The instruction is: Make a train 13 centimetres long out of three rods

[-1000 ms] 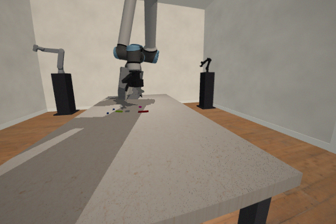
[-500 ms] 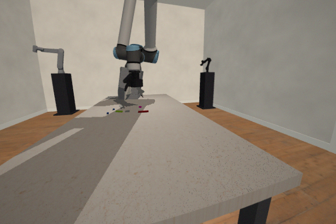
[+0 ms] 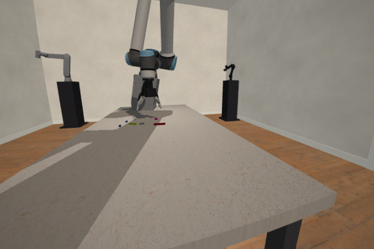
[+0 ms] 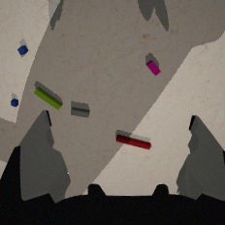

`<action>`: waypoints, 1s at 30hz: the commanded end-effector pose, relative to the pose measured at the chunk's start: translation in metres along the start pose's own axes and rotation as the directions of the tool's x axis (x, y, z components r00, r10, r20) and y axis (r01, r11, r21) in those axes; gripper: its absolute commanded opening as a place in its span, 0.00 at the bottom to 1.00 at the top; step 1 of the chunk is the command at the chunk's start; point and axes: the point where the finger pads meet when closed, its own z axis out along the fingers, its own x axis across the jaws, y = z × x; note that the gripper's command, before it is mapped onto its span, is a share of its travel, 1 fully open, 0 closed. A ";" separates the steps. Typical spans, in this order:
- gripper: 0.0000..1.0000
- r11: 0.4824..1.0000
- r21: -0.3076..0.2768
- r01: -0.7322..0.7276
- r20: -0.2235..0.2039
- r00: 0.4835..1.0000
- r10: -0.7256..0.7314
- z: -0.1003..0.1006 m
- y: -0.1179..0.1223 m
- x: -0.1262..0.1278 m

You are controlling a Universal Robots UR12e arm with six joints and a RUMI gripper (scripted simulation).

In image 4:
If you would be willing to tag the magenta rod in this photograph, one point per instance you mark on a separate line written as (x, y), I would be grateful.
(153, 68)

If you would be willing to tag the dark red rod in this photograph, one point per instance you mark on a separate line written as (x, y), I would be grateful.
(131, 141)

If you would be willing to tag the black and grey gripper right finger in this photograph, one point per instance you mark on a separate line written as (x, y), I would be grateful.
(202, 175)

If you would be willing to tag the grey rectangular block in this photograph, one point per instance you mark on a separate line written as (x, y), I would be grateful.
(80, 112)

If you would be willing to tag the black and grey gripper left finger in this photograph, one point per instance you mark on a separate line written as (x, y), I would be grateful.
(35, 177)

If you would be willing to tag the lime green rod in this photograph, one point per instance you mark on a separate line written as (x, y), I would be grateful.
(48, 98)

